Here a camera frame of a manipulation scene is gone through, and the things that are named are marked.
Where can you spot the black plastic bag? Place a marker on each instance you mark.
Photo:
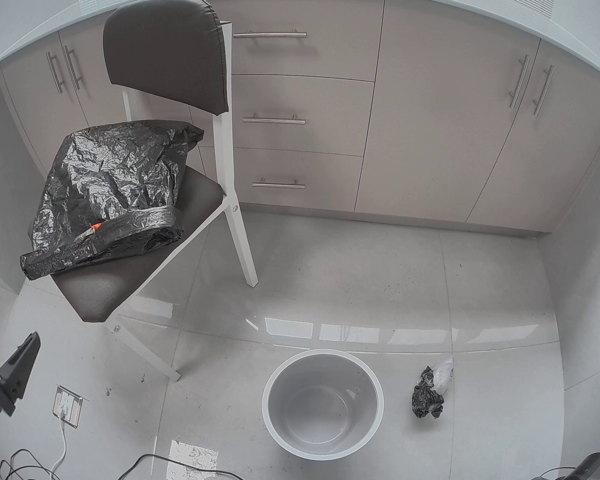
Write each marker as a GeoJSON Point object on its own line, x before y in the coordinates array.
{"type": "Point", "coordinates": [115, 178]}

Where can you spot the clear printed wrapper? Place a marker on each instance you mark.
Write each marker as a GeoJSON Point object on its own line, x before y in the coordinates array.
{"type": "Point", "coordinates": [442, 375]}

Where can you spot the white trash bin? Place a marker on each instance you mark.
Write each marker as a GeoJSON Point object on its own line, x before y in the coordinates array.
{"type": "Point", "coordinates": [325, 403]}

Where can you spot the crumpled black plastic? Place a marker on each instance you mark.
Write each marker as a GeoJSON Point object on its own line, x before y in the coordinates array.
{"type": "Point", "coordinates": [426, 398]}

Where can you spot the beige cabinet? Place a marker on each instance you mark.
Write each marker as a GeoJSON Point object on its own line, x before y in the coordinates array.
{"type": "Point", "coordinates": [430, 118]}

